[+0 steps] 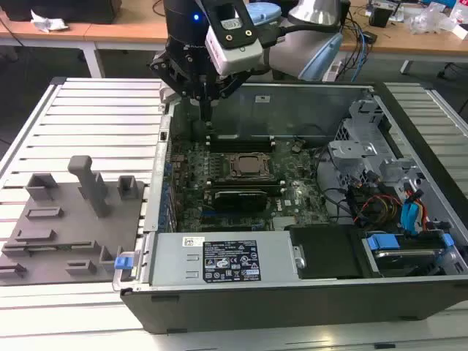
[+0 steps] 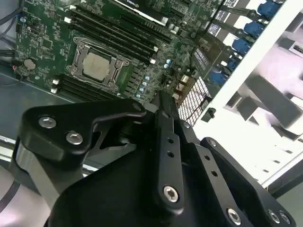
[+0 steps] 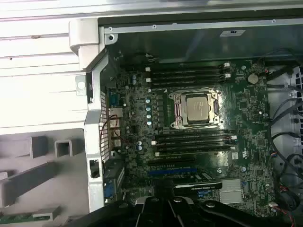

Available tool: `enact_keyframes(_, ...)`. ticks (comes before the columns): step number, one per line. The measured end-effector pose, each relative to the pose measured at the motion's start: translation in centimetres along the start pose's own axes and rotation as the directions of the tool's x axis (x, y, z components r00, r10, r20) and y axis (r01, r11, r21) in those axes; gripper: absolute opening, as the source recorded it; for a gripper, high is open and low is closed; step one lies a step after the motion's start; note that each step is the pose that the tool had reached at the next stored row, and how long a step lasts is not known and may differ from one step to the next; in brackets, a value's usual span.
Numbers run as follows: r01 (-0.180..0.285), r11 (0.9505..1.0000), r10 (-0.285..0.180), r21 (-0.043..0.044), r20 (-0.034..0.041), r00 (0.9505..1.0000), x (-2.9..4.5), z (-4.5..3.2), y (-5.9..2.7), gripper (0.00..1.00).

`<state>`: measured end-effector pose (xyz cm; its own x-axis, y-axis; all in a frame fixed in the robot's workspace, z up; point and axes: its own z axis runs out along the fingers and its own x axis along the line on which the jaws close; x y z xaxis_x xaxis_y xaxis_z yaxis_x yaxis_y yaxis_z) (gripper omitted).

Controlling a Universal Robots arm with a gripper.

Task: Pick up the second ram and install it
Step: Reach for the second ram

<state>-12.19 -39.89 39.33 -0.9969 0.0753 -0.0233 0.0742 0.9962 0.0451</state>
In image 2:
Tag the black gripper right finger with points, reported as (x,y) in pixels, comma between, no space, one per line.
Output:
(227,170)

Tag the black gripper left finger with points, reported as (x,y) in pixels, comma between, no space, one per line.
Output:
(59,132)

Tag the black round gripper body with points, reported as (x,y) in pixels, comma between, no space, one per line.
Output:
(106,194)

